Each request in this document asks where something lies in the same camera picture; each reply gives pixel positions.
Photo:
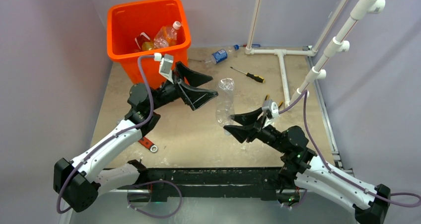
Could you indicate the orange plastic bin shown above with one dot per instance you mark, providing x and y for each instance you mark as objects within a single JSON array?
[{"x": 127, "y": 21}]

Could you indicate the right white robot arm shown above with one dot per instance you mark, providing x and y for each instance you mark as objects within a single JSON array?
[{"x": 304, "y": 168}]

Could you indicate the blue cap pen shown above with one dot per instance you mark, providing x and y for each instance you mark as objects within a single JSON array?
[{"x": 252, "y": 45}]

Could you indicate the yellow black screwdriver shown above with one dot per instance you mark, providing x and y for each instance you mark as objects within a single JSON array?
[{"x": 254, "y": 77}]

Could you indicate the orange drink bottle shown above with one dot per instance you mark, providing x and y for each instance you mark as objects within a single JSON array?
[{"x": 167, "y": 36}]

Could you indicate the yellow handle pliers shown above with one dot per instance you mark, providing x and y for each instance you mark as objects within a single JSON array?
[{"x": 267, "y": 97}]

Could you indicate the red handle adjustable wrench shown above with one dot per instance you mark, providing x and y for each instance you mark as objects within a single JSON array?
[{"x": 148, "y": 144}]

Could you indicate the white PVC pipe frame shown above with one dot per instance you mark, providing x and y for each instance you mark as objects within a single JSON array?
[{"x": 291, "y": 27}]

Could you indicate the blue label bottle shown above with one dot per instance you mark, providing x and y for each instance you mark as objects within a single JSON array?
[{"x": 222, "y": 54}]

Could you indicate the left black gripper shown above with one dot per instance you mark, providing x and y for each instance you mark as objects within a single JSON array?
[{"x": 193, "y": 97}]

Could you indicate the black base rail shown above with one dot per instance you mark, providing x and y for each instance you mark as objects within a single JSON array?
[{"x": 233, "y": 182}]

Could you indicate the red gold snack wrapper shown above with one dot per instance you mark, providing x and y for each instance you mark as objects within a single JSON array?
[{"x": 144, "y": 42}]

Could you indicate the white PVC diagonal pole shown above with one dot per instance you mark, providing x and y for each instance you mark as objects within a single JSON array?
[{"x": 338, "y": 43}]

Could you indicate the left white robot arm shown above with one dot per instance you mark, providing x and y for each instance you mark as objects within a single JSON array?
[{"x": 76, "y": 181}]

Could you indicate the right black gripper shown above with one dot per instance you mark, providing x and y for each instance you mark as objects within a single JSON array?
[{"x": 248, "y": 131}]

